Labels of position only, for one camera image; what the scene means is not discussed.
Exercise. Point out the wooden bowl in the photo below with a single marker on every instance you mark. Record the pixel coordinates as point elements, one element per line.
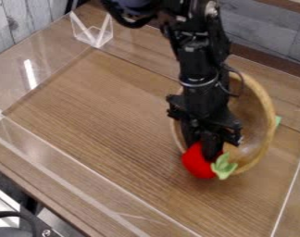
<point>255,109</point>

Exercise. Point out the green object behind bowl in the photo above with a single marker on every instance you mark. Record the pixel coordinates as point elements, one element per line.
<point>278,120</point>

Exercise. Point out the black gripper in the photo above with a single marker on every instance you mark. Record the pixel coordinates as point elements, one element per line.
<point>203,119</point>

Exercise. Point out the clear acrylic tray wall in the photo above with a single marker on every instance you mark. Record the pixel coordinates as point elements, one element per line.
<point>87,141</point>

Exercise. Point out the black table clamp bracket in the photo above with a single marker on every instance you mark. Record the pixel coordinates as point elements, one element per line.
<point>36,224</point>

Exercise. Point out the red toy strawberry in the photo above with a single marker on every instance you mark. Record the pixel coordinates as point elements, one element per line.
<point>219,168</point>

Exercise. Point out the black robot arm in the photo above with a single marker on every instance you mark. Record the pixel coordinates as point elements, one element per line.
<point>191,23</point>

